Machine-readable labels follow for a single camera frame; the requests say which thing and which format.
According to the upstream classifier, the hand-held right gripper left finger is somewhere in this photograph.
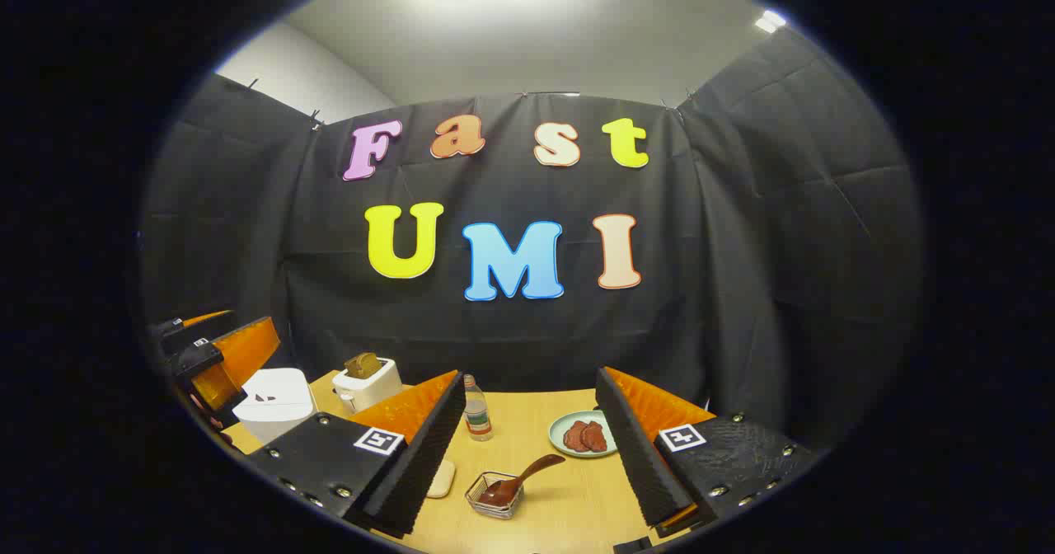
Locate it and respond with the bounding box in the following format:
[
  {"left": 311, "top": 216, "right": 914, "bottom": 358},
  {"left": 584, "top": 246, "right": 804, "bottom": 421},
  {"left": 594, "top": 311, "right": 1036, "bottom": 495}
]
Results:
[{"left": 247, "top": 370, "right": 467, "bottom": 538}]

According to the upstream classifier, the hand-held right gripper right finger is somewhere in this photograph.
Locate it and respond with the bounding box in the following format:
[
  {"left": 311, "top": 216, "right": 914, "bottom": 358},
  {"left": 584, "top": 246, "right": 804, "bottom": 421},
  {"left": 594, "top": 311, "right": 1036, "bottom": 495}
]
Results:
[{"left": 595, "top": 366, "right": 817, "bottom": 538}]

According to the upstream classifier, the clear rice container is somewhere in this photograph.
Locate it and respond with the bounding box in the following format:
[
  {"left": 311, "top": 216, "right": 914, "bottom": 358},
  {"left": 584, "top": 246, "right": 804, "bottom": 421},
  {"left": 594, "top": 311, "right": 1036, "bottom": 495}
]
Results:
[{"left": 426, "top": 459, "right": 457, "bottom": 499}]

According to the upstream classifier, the white rice cooker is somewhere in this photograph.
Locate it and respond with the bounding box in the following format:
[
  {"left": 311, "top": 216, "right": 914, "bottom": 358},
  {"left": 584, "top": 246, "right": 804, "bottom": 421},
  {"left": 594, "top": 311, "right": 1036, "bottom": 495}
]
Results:
[{"left": 232, "top": 368, "right": 318, "bottom": 445}]

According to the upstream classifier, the wire chopstick holder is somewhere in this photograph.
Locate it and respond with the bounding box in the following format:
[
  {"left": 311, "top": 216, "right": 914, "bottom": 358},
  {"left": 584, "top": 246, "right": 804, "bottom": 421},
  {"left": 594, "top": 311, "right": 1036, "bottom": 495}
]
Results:
[{"left": 465, "top": 472, "right": 525, "bottom": 520}]

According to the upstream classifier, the brown wooden spoon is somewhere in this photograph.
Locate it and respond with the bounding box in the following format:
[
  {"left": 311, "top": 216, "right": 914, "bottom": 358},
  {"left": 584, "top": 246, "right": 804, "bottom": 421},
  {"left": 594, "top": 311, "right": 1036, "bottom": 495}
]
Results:
[{"left": 480, "top": 453, "right": 566, "bottom": 507}]

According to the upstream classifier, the clear plastic bottle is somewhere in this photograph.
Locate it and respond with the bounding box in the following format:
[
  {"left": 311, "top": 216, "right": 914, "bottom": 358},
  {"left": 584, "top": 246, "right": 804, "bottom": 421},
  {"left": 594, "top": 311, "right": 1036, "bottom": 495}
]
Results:
[{"left": 462, "top": 374, "right": 494, "bottom": 442}]

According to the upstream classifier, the green plate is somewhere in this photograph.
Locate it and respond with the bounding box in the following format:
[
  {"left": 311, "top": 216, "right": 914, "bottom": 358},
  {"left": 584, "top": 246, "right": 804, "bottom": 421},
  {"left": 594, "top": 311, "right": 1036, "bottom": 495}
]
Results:
[{"left": 549, "top": 410, "right": 619, "bottom": 458}]

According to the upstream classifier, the white toaster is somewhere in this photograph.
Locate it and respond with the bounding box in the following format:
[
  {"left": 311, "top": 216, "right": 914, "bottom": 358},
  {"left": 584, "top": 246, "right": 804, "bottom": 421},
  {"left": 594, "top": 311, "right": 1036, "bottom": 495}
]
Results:
[{"left": 332, "top": 354, "right": 403, "bottom": 413}]

